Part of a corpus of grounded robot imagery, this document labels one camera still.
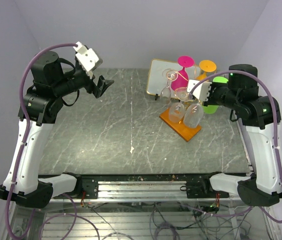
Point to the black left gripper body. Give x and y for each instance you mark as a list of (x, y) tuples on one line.
[(86, 80)]

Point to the clear glass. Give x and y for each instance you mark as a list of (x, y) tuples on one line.
[(165, 95)]

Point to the clear glass flute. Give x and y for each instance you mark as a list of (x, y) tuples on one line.
[(193, 115), (177, 110)]

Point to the pink plastic wine glass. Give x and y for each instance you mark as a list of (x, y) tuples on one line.
[(182, 76)]

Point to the clear glass front flute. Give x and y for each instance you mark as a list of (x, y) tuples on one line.
[(193, 115)]

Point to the orange plastic wine glass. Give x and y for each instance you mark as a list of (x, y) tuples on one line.
[(206, 66)]

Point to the green plastic wine glass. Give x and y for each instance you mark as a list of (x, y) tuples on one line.
[(212, 105)]

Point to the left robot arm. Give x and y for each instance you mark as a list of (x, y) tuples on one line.
[(39, 106)]

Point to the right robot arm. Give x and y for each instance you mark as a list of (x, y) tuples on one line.
[(241, 95)]

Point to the gold framed mirror tray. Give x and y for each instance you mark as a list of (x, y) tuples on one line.
[(157, 74)]

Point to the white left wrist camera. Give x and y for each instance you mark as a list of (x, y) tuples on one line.
[(87, 58)]

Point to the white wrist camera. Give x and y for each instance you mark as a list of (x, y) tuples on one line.
[(199, 90), (87, 58)]

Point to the gold wire wine glass rack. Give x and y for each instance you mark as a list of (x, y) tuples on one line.
[(184, 132)]

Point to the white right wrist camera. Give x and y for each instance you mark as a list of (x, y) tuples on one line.
[(199, 90)]

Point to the aluminium rail frame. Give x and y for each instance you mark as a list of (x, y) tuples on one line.
[(144, 210)]

